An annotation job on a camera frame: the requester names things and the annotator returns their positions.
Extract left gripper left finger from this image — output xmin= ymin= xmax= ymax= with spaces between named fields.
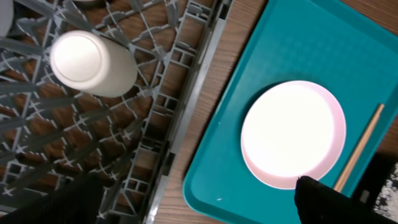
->
xmin=1 ymin=174 xmax=103 ymax=224

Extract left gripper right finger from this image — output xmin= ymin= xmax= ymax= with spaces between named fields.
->
xmin=294 ymin=176 xmax=395 ymax=224

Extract large white plate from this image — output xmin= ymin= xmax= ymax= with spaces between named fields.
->
xmin=241 ymin=80 xmax=346 ymax=190

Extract white paper cup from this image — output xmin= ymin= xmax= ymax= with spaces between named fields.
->
xmin=50 ymin=30 xmax=138 ymax=98

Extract grey metal saucer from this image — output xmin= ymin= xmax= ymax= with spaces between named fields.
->
xmin=0 ymin=0 xmax=14 ymax=37

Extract left wooden chopstick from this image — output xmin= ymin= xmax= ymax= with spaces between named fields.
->
xmin=333 ymin=104 xmax=384 ymax=193

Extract black plastic tray bin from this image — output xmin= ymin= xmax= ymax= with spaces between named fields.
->
xmin=351 ymin=153 xmax=397 ymax=223

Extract rice leftovers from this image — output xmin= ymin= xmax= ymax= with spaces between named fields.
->
xmin=373 ymin=163 xmax=397 ymax=222

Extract grey plastic dish rack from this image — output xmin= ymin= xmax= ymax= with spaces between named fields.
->
xmin=1 ymin=0 xmax=232 ymax=223

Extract teal serving tray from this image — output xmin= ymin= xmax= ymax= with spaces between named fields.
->
xmin=182 ymin=0 xmax=397 ymax=223

